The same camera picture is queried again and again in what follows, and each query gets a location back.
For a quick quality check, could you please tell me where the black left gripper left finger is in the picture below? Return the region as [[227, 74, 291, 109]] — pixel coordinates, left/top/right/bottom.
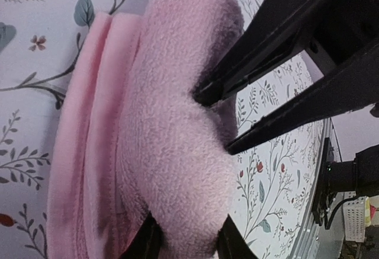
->
[[119, 213, 163, 259]]

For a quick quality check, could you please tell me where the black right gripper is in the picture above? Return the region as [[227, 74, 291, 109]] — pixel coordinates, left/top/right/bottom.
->
[[193, 0, 378, 107]]

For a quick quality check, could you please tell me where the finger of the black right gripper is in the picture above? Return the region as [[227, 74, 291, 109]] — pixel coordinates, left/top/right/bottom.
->
[[226, 39, 378, 155]]

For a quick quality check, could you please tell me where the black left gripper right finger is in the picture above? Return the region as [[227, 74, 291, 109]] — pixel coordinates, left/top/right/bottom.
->
[[217, 215, 258, 259]]

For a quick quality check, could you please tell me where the pink towel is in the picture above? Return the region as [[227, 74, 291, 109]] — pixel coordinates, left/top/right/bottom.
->
[[47, 0, 243, 258]]

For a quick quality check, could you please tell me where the front aluminium rail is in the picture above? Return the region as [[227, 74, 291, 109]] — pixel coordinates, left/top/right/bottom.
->
[[288, 119, 345, 259]]

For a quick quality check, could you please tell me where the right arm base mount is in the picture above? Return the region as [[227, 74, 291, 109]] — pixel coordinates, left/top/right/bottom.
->
[[311, 138, 378, 230]]

